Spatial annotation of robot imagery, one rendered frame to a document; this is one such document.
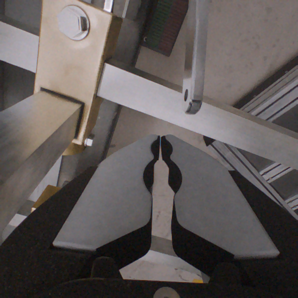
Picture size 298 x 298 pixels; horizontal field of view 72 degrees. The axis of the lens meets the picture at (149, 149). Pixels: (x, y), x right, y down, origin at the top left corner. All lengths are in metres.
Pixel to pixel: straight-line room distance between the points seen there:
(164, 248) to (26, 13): 0.46
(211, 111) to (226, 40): 0.89
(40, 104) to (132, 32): 0.20
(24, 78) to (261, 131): 0.43
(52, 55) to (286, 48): 1.08
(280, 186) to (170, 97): 1.08
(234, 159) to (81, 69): 0.90
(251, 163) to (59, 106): 0.98
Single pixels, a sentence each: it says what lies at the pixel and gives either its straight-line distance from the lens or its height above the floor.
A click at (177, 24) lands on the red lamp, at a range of 0.33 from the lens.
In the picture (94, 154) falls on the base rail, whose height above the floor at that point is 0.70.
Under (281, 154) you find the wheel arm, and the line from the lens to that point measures 0.25.
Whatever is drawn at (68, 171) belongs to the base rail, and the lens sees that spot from 0.45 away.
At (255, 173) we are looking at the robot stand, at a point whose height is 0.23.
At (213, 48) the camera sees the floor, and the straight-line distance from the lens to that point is 1.06.
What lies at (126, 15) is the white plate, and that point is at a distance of 0.24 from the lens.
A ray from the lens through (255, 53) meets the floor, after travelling 1.12.
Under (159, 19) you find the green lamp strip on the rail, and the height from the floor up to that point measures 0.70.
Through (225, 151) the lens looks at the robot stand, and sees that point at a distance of 0.98.
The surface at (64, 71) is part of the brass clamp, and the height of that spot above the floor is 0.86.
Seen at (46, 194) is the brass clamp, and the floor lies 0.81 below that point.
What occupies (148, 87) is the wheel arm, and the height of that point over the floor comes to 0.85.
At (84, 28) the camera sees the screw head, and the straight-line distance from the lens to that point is 0.18.
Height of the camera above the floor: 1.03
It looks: 60 degrees down
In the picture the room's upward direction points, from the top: 175 degrees counter-clockwise
